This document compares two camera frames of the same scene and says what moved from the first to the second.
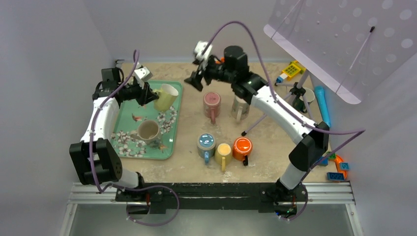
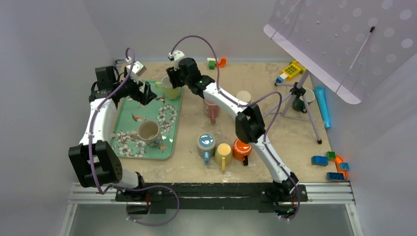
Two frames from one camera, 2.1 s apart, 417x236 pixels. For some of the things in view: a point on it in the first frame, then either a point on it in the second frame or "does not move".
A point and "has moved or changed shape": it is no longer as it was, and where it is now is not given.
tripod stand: [296, 88] does not move
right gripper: [195, 80] -> [173, 74]
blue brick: [323, 162] does not move
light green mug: [167, 96] has moved or changed shape
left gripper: [146, 94] does not move
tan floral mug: [148, 132] does not move
